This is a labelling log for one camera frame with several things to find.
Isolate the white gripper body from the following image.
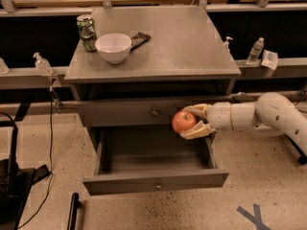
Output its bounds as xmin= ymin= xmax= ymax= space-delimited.
xmin=206 ymin=103 xmax=231 ymax=129

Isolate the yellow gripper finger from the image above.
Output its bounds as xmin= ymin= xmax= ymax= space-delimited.
xmin=180 ymin=121 xmax=215 ymax=140
xmin=183 ymin=103 xmax=210 ymax=118

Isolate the red apple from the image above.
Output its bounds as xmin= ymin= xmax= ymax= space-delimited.
xmin=172 ymin=110 xmax=196 ymax=134

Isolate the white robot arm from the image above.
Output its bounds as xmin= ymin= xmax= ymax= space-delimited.
xmin=179 ymin=92 xmax=307 ymax=157

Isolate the grey upper closed drawer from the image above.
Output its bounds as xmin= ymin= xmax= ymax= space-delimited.
xmin=76 ymin=97 xmax=229 ymax=127

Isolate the grey drawer cabinet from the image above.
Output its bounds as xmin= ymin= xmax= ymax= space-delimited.
xmin=65 ymin=6 xmax=240 ymax=144

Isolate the grey open lower drawer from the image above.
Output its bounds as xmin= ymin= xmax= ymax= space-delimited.
xmin=83 ymin=125 xmax=228 ymax=196

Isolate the small pump bottle right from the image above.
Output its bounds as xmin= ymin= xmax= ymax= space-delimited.
xmin=223 ymin=36 xmax=233 ymax=52

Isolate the white wipes packet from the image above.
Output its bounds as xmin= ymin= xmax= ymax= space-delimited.
xmin=261 ymin=50 xmax=278 ymax=70

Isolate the clear water bottle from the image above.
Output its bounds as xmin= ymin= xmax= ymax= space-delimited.
xmin=246 ymin=37 xmax=264 ymax=65

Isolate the black chair leg right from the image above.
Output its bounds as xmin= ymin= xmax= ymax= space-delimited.
xmin=290 ymin=139 xmax=307 ymax=165

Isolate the blue tape cross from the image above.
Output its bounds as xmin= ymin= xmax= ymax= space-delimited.
xmin=237 ymin=204 xmax=271 ymax=230

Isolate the white bowl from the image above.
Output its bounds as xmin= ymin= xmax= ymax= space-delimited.
xmin=95 ymin=34 xmax=131 ymax=63

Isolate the green soda can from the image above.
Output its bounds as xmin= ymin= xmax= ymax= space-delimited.
xmin=77 ymin=14 xmax=97 ymax=52

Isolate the black bar on floor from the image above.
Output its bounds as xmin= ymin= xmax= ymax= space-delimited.
xmin=67 ymin=193 xmax=82 ymax=230

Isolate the clear sanitizer pump bottle left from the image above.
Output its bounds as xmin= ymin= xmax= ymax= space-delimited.
xmin=34 ymin=52 xmax=53 ymax=77

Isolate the black stand base left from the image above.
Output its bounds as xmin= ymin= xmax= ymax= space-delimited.
xmin=0 ymin=112 xmax=51 ymax=230

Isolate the black cable on floor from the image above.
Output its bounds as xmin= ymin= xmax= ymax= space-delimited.
xmin=17 ymin=85 xmax=59 ymax=230

